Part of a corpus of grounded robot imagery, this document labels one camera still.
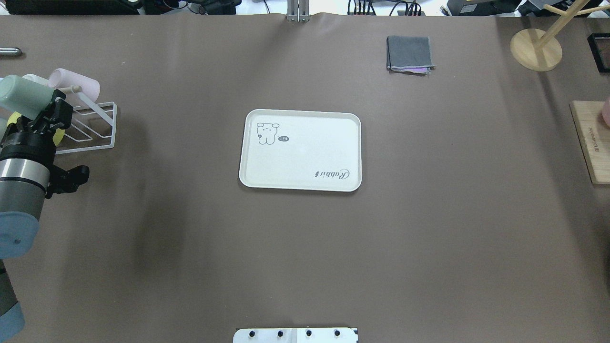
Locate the wooden mug tree stand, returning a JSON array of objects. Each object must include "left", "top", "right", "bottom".
[{"left": 509, "top": 0, "right": 610, "bottom": 72}]

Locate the pink cup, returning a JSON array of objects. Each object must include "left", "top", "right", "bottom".
[{"left": 48, "top": 68, "right": 101, "bottom": 102}]

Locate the metal cylinder rod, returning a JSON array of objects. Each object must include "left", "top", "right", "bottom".
[{"left": 0, "top": 47, "right": 23, "bottom": 57}]

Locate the cream white cup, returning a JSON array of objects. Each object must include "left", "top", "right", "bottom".
[{"left": 22, "top": 74, "right": 49, "bottom": 86}]

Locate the grey folded cloth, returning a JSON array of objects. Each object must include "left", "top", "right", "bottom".
[{"left": 386, "top": 35, "right": 436, "bottom": 74}]

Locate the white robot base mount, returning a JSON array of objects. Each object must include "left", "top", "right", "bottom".
[{"left": 233, "top": 326, "right": 359, "bottom": 343}]

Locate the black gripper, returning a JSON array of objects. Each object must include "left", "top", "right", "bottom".
[{"left": 0, "top": 89, "right": 73, "bottom": 165}]

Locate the wooden board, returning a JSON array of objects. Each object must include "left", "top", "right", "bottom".
[{"left": 570, "top": 101, "right": 610, "bottom": 185}]

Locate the pink bowl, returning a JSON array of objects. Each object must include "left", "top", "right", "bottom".
[{"left": 601, "top": 97, "right": 610, "bottom": 127}]

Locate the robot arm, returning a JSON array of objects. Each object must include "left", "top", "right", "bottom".
[{"left": 0, "top": 91, "right": 72, "bottom": 260}]

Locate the white wire cup rack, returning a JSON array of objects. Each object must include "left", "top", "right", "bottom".
[{"left": 56, "top": 85, "right": 119, "bottom": 155}]

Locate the green cup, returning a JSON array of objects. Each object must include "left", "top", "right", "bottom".
[{"left": 0, "top": 75, "right": 54, "bottom": 120}]

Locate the black framed tray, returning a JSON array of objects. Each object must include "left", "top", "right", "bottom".
[{"left": 587, "top": 33, "right": 610, "bottom": 73}]

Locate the aluminium frame post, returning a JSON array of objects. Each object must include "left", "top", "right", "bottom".
[{"left": 286, "top": 0, "right": 311, "bottom": 22}]

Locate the cream rabbit tray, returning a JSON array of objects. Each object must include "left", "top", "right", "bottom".
[{"left": 238, "top": 109, "right": 363, "bottom": 192}]

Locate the yellow cup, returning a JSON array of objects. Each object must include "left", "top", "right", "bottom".
[{"left": 6, "top": 111, "right": 66, "bottom": 147}]

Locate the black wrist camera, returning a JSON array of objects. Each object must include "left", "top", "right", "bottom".
[{"left": 45, "top": 165, "right": 90, "bottom": 199}]

